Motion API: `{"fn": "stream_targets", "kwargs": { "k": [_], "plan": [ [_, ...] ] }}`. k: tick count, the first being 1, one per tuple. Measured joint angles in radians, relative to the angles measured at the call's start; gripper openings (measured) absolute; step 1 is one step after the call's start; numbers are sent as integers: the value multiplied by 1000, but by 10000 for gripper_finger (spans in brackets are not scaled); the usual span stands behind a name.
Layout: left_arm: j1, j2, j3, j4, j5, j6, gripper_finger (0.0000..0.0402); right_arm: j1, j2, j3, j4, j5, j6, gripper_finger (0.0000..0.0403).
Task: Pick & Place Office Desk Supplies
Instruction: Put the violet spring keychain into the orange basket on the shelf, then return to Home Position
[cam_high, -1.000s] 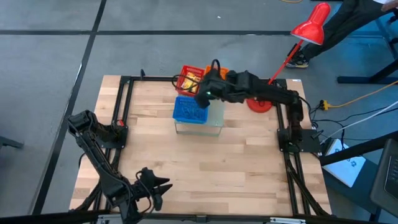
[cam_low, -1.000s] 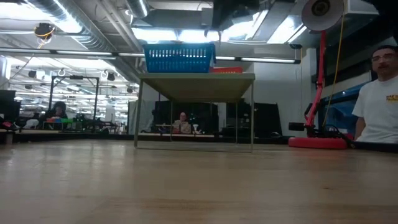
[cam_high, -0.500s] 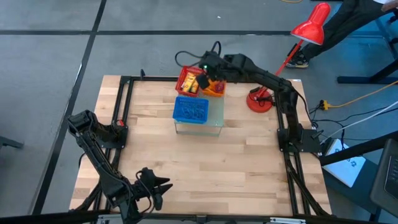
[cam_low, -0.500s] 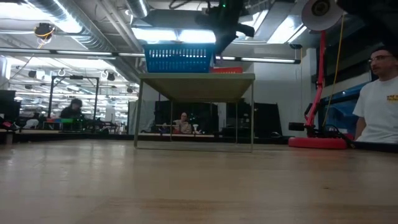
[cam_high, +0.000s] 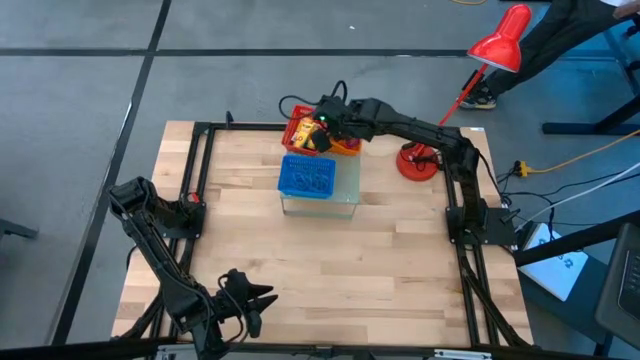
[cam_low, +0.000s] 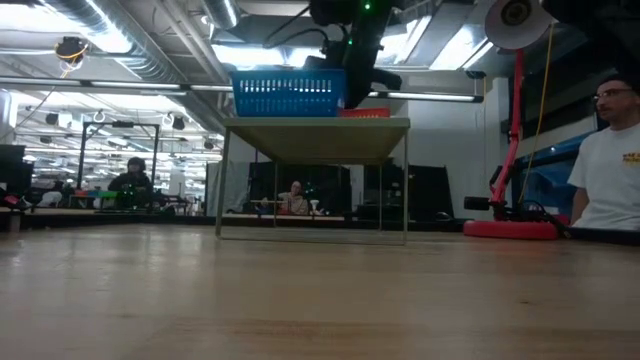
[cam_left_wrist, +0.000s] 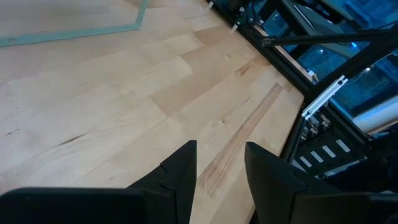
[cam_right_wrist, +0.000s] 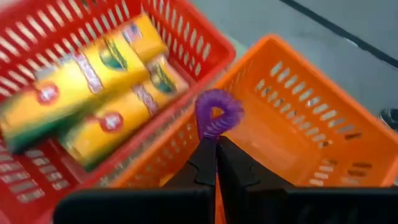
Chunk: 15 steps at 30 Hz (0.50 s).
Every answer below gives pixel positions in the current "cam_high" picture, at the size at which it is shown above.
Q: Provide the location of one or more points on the red plastic basket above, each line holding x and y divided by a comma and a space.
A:
289, 135

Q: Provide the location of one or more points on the person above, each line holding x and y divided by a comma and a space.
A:
550, 45

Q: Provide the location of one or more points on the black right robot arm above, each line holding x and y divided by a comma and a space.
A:
425, 132

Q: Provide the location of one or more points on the dark grey monitor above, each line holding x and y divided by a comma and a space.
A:
622, 290

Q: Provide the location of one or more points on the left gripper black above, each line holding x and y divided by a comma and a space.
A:
240, 307

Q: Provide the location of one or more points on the dark grey stand foot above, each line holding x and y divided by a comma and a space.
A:
17, 230

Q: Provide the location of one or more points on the silver frame bracket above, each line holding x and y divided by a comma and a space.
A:
175, 350
462, 354

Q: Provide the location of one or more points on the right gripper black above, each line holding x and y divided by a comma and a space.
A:
332, 127

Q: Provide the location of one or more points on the red desk lamp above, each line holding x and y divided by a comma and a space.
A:
500, 47

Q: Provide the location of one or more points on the orange plastic basket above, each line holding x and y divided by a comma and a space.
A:
340, 150

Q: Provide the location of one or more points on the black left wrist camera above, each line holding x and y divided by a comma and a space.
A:
236, 282

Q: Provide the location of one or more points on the yellow black power plug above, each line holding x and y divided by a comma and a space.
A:
523, 169

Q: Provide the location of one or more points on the blue plastic basket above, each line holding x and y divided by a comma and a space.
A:
287, 162

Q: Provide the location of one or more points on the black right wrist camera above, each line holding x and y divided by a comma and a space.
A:
331, 106

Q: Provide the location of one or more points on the white box with blue print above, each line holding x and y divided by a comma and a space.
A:
555, 262

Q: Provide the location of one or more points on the blue rubber band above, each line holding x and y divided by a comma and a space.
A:
299, 190
316, 191
303, 184
327, 181
294, 180
320, 185
311, 176

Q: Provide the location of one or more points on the black stand bar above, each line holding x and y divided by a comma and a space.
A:
575, 241

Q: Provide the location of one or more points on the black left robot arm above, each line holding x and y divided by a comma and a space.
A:
155, 255

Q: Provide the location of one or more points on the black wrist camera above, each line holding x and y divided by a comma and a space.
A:
331, 106
236, 282

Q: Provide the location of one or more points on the black aluminium frame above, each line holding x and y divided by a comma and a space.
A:
300, 350

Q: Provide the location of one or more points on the black stand foot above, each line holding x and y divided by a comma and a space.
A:
590, 127

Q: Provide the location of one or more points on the yellow crayon box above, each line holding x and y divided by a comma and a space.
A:
301, 135

